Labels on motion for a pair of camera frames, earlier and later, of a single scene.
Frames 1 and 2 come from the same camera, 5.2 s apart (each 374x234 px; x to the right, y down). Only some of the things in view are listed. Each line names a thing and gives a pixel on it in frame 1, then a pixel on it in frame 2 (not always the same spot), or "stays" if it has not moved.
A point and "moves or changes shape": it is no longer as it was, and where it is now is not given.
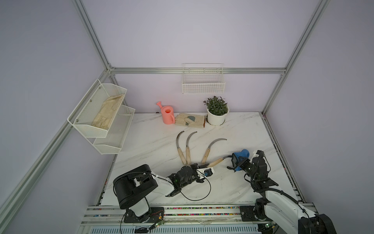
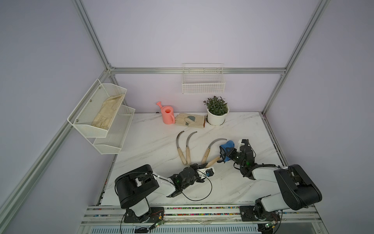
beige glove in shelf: [107, 111] stays
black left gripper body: [194, 176] stays
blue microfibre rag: [244, 153] moves or changes shape
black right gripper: [242, 163] to [232, 149]
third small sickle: [208, 150] stays
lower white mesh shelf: [116, 133] stays
